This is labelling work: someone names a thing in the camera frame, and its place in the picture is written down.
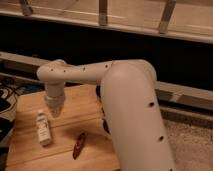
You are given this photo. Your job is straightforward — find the wooden table board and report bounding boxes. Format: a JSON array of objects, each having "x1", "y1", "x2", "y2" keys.
[{"x1": 6, "y1": 85, "x2": 119, "y2": 171}]

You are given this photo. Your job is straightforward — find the red chili pepper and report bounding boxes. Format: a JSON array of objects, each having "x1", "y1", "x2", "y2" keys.
[{"x1": 72, "y1": 133, "x2": 86, "y2": 160}]

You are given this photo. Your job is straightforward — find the dark ceramic bowl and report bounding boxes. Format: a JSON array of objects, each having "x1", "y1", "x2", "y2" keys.
[{"x1": 96, "y1": 86, "x2": 101, "y2": 98}]

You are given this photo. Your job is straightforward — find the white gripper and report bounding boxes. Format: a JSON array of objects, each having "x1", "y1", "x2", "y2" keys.
[{"x1": 45, "y1": 83, "x2": 65, "y2": 117}]

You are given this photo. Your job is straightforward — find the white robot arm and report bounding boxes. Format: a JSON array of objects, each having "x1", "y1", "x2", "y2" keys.
[{"x1": 37, "y1": 59, "x2": 177, "y2": 171}]

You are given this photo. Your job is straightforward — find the black cables at left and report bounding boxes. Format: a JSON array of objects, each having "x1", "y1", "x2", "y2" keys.
[{"x1": 0, "y1": 77, "x2": 21, "y2": 114}]

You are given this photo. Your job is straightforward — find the small white plastic bottle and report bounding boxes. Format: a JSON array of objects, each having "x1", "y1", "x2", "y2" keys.
[{"x1": 36, "y1": 110, "x2": 52, "y2": 146}]

